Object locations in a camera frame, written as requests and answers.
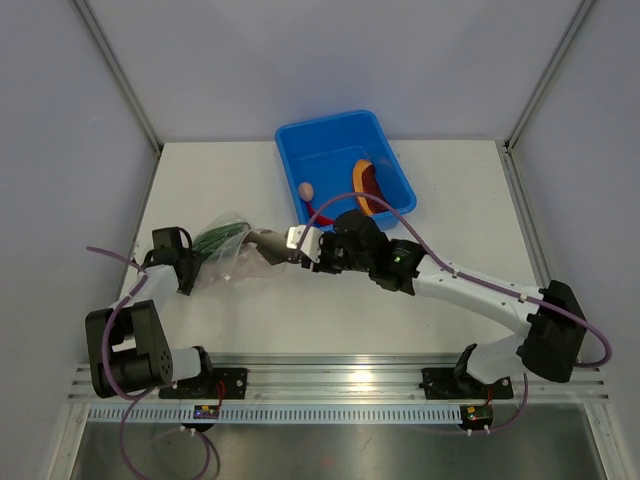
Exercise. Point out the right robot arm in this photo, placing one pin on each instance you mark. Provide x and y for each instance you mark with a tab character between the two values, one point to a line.
545	324

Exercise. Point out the aluminium mounting rail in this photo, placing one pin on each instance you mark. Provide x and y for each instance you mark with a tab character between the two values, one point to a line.
351	379

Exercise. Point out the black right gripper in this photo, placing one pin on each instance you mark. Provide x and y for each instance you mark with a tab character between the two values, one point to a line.
323	265

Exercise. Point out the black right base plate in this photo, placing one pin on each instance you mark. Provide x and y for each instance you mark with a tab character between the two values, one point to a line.
440	383

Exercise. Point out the aluminium frame post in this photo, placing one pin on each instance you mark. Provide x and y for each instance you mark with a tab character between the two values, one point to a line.
552	66
100	39

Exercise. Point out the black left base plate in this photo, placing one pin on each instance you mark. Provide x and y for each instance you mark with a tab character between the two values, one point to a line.
228	383

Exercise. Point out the red fake chili pepper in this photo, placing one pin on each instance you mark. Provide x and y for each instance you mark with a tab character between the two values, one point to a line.
320	220

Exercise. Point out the left aluminium frame post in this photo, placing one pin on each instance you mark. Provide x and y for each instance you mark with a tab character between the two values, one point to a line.
100	39

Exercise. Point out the fake steak slice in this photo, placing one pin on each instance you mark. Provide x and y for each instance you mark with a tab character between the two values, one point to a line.
364	181

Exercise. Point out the grey fake fish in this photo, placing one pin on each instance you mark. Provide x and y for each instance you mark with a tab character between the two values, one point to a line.
272	246

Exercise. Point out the clear zip top bag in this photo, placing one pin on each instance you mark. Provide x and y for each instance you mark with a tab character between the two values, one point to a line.
234	261

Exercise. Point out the white slotted cable duct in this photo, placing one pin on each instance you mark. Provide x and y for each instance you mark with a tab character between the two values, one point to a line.
281	414

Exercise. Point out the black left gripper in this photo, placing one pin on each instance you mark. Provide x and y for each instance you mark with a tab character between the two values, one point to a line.
193	268

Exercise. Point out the fake green onion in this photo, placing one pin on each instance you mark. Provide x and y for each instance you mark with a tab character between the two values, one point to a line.
207	243

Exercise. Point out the right aluminium frame post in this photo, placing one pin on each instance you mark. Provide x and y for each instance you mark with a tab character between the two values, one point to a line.
552	66

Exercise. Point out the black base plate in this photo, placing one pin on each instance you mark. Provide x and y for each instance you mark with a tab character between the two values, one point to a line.
228	383
440	383

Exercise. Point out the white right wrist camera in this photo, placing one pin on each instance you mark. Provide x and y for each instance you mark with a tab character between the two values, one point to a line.
303	247

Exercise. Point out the blue plastic bin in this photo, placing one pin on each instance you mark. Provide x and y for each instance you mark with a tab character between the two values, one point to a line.
323	152

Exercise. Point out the fake egg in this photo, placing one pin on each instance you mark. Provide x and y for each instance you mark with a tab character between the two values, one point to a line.
306	191

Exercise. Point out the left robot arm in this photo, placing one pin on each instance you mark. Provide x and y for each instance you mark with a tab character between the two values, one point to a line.
127	348

